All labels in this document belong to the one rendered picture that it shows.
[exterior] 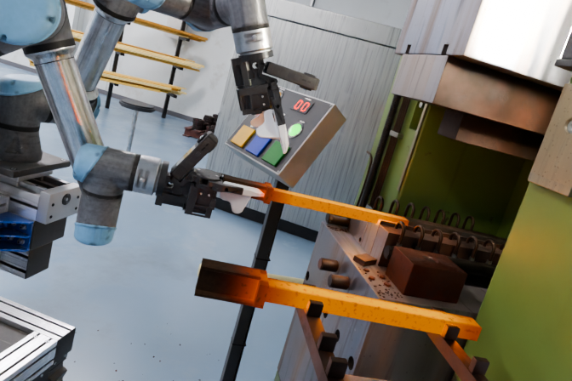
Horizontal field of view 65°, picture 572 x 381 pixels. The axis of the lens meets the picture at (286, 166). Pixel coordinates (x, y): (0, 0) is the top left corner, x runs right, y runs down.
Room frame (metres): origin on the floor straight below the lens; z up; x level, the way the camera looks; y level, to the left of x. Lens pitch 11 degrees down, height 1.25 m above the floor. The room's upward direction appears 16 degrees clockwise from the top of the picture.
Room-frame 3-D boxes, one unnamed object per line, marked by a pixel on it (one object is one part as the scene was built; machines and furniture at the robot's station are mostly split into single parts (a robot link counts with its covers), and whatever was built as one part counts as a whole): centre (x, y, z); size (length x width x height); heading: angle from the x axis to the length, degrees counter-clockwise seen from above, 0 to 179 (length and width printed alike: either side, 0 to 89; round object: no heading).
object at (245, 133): (1.52, 0.17, 1.01); 0.07 x 0.05 x 0.07; 40
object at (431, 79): (1.06, -0.42, 1.32); 0.42 x 0.20 x 0.10; 105
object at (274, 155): (1.37, 0.04, 1.01); 0.07 x 0.05 x 0.07; 40
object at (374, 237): (1.06, -0.42, 0.96); 0.42 x 0.20 x 0.09; 105
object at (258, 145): (1.45, 0.10, 1.01); 0.07 x 0.05 x 0.07; 40
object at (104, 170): (0.84, 0.33, 0.99); 0.11 x 0.08 x 0.09; 105
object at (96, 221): (0.85, 0.34, 0.89); 0.11 x 0.08 x 0.11; 23
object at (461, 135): (1.05, -0.47, 1.24); 0.30 x 0.07 x 0.06; 105
